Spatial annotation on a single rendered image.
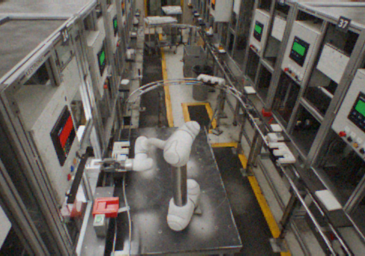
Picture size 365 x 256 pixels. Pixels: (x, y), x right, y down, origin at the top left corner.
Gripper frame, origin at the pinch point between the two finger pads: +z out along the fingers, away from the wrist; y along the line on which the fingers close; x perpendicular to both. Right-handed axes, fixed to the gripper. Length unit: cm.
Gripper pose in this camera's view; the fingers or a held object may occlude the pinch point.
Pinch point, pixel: (98, 165)
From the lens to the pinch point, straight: 204.4
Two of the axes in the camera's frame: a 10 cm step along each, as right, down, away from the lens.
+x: 0.9, 5.8, -8.1
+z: -9.9, 0.1, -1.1
